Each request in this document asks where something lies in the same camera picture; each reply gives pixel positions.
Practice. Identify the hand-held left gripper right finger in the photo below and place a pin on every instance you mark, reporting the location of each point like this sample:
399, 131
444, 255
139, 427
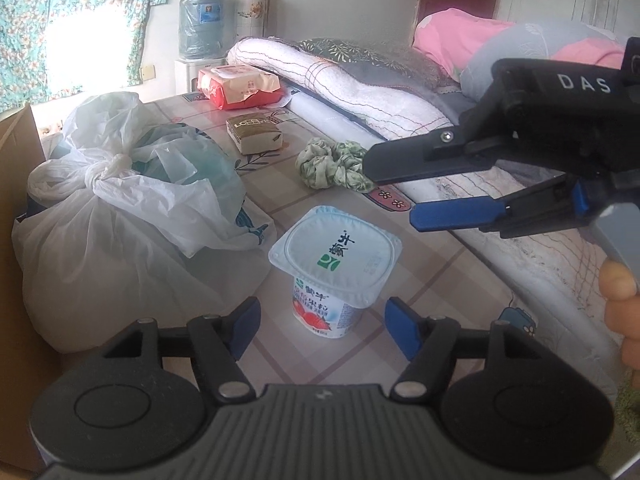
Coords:
402, 327

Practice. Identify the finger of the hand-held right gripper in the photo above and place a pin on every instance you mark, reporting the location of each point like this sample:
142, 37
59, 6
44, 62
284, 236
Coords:
450, 215
415, 157

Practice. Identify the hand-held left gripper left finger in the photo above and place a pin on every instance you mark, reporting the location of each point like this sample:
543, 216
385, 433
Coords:
247, 322

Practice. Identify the green floral scrunchie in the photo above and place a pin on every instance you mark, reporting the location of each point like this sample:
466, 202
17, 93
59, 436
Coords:
325, 165

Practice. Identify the white yogurt cup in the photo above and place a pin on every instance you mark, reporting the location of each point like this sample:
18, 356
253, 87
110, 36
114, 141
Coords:
335, 250

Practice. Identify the brown cardboard box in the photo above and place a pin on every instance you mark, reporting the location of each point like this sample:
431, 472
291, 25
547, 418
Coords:
15, 160

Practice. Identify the person's right hand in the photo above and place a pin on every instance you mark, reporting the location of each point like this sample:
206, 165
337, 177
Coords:
622, 310

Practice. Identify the patterned checked bed sheet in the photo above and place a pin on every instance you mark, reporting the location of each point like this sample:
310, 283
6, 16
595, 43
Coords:
440, 280

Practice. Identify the white rolled quilt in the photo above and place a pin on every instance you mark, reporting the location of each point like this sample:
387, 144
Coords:
350, 90

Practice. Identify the white plastic roll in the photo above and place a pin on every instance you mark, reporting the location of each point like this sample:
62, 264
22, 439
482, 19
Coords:
330, 115

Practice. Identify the white checked mattress pad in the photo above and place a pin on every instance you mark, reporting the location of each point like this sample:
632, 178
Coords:
540, 280

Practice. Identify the grey leaf-print pillow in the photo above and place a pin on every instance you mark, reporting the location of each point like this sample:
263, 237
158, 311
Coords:
365, 55

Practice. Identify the pink and grey quilt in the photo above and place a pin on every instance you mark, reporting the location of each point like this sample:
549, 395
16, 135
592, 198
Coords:
450, 35

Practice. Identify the green-tinted plastic bag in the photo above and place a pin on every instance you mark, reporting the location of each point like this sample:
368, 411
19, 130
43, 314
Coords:
200, 175

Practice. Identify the white tied plastic bag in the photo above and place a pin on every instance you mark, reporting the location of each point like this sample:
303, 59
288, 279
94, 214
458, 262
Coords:
100, 260

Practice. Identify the red wet wipes pack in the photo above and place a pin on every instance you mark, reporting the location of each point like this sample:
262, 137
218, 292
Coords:
235, 87

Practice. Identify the rolled floral mat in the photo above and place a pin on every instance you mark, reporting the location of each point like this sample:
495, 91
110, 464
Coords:
252, 12

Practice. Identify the white water dispenser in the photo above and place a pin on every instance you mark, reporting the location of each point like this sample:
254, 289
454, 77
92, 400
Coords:
187, 75

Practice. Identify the blue water bottle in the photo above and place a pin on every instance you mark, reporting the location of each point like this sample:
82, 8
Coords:
202, 25

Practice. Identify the wall socket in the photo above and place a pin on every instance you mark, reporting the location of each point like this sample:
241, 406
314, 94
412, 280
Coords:
149, 72

